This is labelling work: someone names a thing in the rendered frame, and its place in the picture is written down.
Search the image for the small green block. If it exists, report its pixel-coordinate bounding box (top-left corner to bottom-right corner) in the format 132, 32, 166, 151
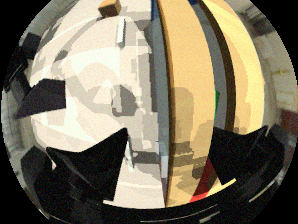
214, 91, 220, 119

